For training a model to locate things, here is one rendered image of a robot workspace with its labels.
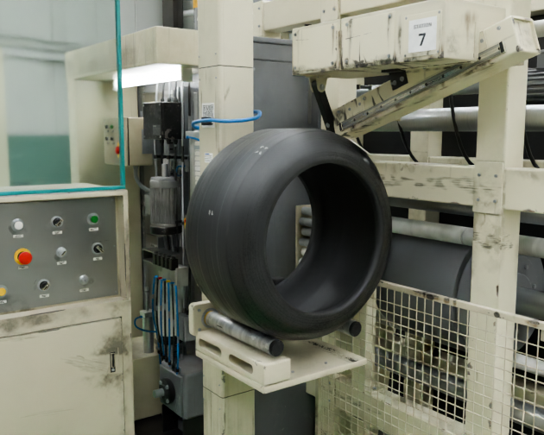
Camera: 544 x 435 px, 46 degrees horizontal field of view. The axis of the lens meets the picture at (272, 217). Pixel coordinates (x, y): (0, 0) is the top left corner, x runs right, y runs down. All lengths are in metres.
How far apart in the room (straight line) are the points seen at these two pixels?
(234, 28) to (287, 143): 0.51
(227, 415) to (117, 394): 0.40
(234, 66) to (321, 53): 0.26
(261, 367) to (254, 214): 0.41
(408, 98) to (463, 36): 0.28
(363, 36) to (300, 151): 0.41
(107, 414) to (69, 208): 0.71
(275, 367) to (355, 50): 0.90
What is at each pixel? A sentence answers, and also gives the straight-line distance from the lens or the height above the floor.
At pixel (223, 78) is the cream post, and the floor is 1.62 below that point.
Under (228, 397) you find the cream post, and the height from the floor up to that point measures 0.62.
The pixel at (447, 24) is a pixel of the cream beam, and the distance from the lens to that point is 1.69.
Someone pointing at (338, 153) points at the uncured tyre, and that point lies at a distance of 1.71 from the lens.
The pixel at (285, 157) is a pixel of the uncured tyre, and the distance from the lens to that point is 1.61.
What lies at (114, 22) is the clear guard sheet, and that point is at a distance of 2.23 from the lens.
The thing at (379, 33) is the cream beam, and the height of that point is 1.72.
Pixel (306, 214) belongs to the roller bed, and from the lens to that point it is 2.29.
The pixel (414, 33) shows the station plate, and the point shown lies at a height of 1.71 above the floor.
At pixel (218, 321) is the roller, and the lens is 1.91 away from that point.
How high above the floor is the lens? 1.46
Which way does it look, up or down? 8 degrees down
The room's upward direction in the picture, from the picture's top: straight up
